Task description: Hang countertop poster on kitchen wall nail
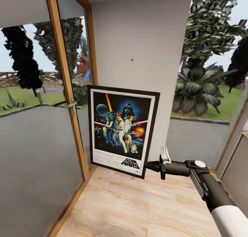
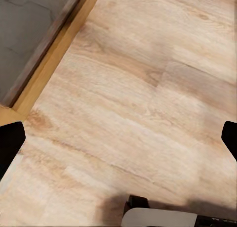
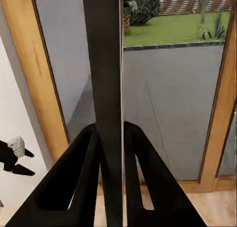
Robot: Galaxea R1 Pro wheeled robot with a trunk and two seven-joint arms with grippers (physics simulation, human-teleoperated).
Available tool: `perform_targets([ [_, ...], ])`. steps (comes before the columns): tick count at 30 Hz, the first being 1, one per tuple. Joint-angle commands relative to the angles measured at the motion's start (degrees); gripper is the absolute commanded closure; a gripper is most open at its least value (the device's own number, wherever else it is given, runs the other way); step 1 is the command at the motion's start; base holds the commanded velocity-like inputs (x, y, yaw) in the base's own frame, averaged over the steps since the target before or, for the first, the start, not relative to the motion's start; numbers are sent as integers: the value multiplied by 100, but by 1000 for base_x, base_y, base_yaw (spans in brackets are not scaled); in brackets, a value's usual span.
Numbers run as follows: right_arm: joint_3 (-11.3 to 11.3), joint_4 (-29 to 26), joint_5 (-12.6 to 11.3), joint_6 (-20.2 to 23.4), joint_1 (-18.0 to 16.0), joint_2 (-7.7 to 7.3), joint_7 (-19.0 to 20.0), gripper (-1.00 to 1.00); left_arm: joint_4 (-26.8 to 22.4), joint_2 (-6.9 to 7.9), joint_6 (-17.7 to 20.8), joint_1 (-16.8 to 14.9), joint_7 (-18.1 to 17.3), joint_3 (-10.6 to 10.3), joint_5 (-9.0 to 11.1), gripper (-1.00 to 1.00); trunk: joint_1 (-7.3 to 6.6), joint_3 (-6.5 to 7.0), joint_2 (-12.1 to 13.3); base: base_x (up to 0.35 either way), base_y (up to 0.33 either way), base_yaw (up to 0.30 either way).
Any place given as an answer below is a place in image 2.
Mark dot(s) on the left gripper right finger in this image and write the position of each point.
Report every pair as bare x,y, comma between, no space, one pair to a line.
229,137

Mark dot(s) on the door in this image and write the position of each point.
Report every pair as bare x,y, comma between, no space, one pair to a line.
34,37

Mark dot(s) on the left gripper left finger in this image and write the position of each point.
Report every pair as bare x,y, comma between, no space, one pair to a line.
12,137

